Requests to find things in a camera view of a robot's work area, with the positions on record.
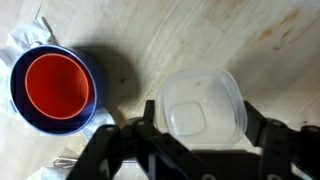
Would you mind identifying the small metal wire loop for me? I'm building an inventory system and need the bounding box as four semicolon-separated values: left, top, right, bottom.
52;157;79;169

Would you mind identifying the white crumpled cloth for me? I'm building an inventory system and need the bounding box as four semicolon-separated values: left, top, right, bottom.
0;16;116;180

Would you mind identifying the orange plastic cup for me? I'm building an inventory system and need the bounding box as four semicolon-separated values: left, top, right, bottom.
24;53;96;121

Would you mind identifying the small clear plastic lunch box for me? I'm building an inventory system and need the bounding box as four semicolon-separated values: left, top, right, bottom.
154;68;248;149

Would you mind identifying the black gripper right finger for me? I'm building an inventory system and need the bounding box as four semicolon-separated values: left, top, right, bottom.
243;100;320;180

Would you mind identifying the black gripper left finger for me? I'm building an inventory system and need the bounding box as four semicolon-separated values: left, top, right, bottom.
65;99;214;180

